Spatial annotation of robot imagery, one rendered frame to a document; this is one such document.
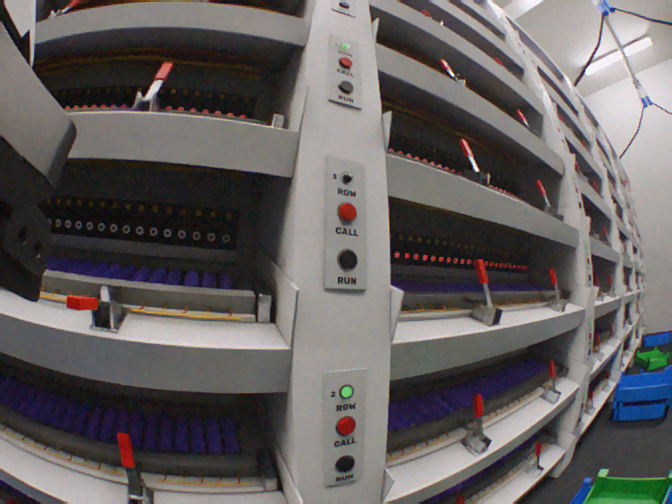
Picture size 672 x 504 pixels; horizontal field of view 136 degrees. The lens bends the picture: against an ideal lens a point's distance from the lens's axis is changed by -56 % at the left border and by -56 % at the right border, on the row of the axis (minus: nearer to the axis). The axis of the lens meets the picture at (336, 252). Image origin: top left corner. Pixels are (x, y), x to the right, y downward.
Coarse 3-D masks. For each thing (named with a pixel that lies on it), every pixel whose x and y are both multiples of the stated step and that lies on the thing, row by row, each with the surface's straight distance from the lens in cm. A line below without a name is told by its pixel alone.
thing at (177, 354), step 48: (96, 240) 44; (240, 288) 38; (288, 288) 25; (0, 336) 34; (48, 336) 28; (96, 336) 26; (144, 336) 25; (192, 336) 25; (240, 336) 26; (288, 336) 25; (144, 384) 27; (192, 384) 26; (240, 384) 26; (288, 384) 27
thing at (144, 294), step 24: (48, 288) 33; (72, 288) 32; (96, 288) 30; (144, 288) 29; (168, 288) 29; (192, 288) 29; (216, 288) 30; (144, 312) 27; (168, 312) 27; (216, 312) 29; (240, 312) 29
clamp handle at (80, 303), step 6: (102, 288) 26; (108, 288) 26; (102, 294) 26; (108, 294) 26; (66, 300) 20; (72, 300) 20; (78, 300) 20; (84, 300) 20; (90, 300) 21; (96, 300) 23; (102, 300) 26; (108, 300) 26; (66, 306) 20; (72, 306) 20; (78, 306) 20; (84, 306) 20; (90, 306) 21; (96, 306) 23; (102, 306) 24
